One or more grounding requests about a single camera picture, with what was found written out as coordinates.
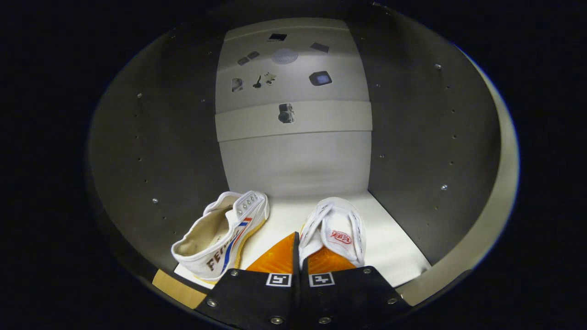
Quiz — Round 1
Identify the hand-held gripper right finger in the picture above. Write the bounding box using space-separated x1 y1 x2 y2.
301 245 413 330

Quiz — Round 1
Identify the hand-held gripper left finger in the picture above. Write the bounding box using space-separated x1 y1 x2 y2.
195 231 301 330

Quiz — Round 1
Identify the white shoe red logo tongue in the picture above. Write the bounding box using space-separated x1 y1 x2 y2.
299 197 366 270

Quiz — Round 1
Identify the white shoe yellow sole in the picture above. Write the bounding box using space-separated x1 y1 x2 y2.
171 191 270 284

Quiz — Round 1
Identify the dark grey shoe cabinet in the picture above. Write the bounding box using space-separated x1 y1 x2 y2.
86 2 503 294

